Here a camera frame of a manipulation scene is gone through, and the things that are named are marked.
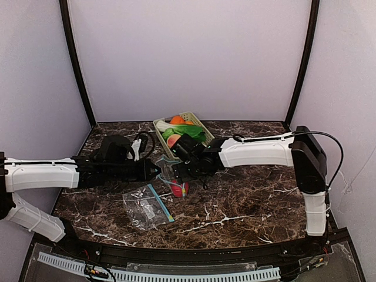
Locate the clear zip bag blue zipper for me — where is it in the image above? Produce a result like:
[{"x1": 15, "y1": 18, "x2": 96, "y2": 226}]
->
[{"x1": 156, "y1": 155, "x2": 179, "y2": 188}]

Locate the red toy apple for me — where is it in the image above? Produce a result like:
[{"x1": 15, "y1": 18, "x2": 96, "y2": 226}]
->
[{"x1": 170, "y1": 180, "x2": 190, "y2": 197}]

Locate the yellow peach toy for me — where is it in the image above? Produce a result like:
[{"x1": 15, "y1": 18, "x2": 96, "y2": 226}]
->
[{"x1": 166, "y1": 134, "x2": 181, "y2": 148}]

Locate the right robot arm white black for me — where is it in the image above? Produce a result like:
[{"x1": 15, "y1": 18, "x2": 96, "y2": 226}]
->
[{"x1": 170, "y1": 126, "x2": 331, "y2": 237}]

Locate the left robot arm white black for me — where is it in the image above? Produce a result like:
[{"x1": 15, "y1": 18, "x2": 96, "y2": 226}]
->
[{"x1": 1, "y1": 132, "x2": 161, "y2": 243}]

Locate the spare clear zip bag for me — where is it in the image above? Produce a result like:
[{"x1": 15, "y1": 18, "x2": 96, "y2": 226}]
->
[{"x1": 122, "y1": 184, "x2": 174, "y2": 232}]

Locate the green white bok choy toy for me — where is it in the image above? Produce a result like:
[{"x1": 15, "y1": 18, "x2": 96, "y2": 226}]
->
[{"x1": 156, "y1": 120, "x2": 206, "y2": 142}]

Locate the orange toy fruit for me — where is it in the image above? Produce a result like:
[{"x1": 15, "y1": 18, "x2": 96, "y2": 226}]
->
[{"x1": 170, "y1": 116, "x2": 194, "y2": 125}]

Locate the beige perforated plastic basket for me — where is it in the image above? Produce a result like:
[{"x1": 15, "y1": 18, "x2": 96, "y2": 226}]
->
[{"x1": 152, "y1": 112, "x2": 214, "y2": 160}]

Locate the white slotted cable duct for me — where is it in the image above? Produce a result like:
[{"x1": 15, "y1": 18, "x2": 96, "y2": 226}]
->
[{"x1": 38, "y1": 252, "x2": 281, "y2": 282}]

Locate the black front rail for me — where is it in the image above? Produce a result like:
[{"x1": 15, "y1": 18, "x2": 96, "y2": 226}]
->
[{"x1": 53, "y1": 229, "x2": 349, "y2": 266}]

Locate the left black frame post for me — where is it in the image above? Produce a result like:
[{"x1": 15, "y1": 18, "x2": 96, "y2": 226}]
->
[{"x1": 59, "y1": 0, "x2": 97, "y2": 128}]

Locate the black frame post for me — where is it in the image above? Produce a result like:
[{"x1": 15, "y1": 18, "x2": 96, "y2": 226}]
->
[
  {"x1": 59, "y1": 0, "x2": 97, "y2": 128},
  {"x1": 284, "y1": 0, "x2": 320, "y2": 128}
]

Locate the right black frame post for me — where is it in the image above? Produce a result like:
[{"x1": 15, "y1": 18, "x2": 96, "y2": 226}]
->
[{"x1": 284, "y1": 0, "x2": 320, "y2": 128}]

